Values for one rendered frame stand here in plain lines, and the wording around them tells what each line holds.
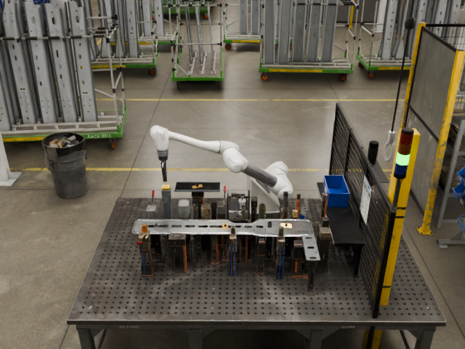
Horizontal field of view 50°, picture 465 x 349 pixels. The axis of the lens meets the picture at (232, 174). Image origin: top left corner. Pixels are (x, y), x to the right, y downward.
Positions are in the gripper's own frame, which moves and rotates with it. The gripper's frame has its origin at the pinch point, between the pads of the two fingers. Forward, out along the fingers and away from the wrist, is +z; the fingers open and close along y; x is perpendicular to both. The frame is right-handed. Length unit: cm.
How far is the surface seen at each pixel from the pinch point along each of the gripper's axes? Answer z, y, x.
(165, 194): 13.3, 4.0, -0.3
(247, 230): 24, 40, 66
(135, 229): 23.8, 38.8, -18.4
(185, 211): 18.2, 22.2, 18.1
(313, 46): 63, -684, 213
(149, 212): 20.0, 21.5, -10.4
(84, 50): -15, -349, -161
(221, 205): 17, 16, 46
